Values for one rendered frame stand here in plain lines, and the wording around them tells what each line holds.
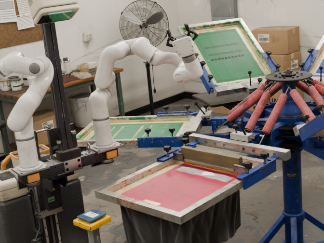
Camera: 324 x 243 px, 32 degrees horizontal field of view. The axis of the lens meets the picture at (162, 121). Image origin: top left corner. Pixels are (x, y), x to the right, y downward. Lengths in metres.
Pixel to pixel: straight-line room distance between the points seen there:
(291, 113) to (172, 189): 1.12
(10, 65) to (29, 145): 0.43
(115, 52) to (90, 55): 4.47
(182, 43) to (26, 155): 0.96
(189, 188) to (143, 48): 0.75
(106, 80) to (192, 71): 0.47
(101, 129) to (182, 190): 0.56
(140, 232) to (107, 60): 0.90
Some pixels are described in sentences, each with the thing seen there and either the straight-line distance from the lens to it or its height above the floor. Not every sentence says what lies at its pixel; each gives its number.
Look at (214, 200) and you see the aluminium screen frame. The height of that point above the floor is 0.97.
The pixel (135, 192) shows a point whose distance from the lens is 2.94.
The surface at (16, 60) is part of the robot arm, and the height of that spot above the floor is 1.71.
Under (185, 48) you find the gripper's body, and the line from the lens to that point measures 2.82.
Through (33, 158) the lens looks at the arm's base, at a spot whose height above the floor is 1.19.
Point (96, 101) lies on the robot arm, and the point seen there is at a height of 1.40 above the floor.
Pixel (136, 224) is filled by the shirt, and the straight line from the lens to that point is 2.93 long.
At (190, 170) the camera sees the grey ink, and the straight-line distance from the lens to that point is 3.13.
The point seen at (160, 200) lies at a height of 0.96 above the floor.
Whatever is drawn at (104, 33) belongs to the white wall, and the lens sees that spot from 7.54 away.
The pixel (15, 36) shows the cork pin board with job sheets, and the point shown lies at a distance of 6.71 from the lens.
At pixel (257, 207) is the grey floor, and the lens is 4.91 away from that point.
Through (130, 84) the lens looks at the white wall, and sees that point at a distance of 7.90.
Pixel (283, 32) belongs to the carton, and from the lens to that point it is 7.06.
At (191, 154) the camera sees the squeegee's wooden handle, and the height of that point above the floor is 1.03.
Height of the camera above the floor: 2.09
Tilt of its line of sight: 16 degrees down
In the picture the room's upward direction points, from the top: 6 degrees counter-clockwise
